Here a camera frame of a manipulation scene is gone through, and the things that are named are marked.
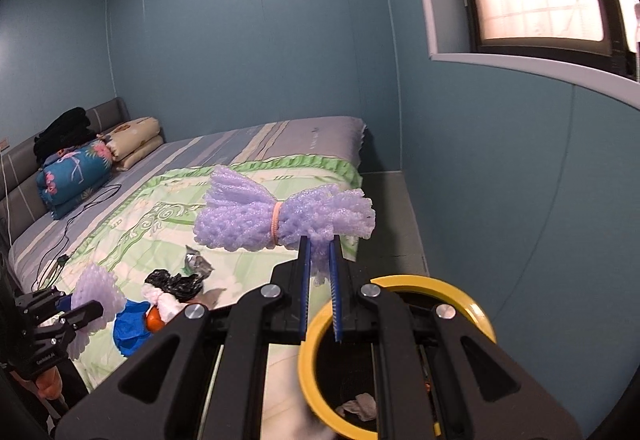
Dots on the black plastic bag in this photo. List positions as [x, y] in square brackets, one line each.
[172, 284]

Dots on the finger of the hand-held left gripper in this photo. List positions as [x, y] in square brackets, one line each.
[62, 304]
[80, 315]

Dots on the blue floral pillow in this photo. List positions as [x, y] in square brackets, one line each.
[70, 175]

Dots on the pink rubber band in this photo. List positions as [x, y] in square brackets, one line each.
[275, 220]

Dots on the black clothing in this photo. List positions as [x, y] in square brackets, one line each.
[65, 130]

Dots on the green patterned blanket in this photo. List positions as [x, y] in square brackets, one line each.
[165, 220]

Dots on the orange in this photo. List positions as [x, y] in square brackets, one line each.
[154, 320]

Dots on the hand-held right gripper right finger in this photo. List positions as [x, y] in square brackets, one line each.
[336, 292]

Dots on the beige floral folded quilt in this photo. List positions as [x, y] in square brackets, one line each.
[132, 135]

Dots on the grey headboard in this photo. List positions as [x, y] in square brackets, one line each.
[107, 112]

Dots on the yellow trash bin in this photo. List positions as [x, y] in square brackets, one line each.
[312, 350]

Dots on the person's left hand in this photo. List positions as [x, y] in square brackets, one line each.
[48, 382]

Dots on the silver green snack wrapper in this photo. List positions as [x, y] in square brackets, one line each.
[197, 262]

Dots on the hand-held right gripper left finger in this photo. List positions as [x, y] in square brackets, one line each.
[304, 290]

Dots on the purple foam net bundle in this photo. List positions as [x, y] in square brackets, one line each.
[240, 215]

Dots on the bed with striped sheet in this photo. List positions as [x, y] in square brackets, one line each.
[280, 140]

